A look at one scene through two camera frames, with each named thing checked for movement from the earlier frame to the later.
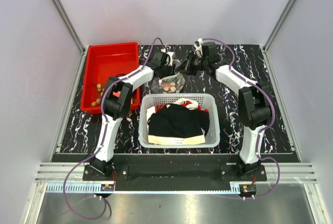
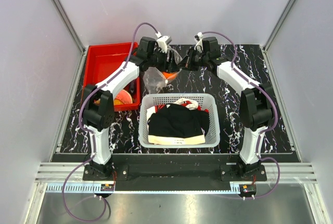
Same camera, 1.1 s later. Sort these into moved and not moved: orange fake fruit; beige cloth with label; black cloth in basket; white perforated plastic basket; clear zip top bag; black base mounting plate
Moved: clear zip top bag; orange fake fruit
Not moved: white perforated plastic basket; beige cloth with label; black base mounting plate; black cloth in basket
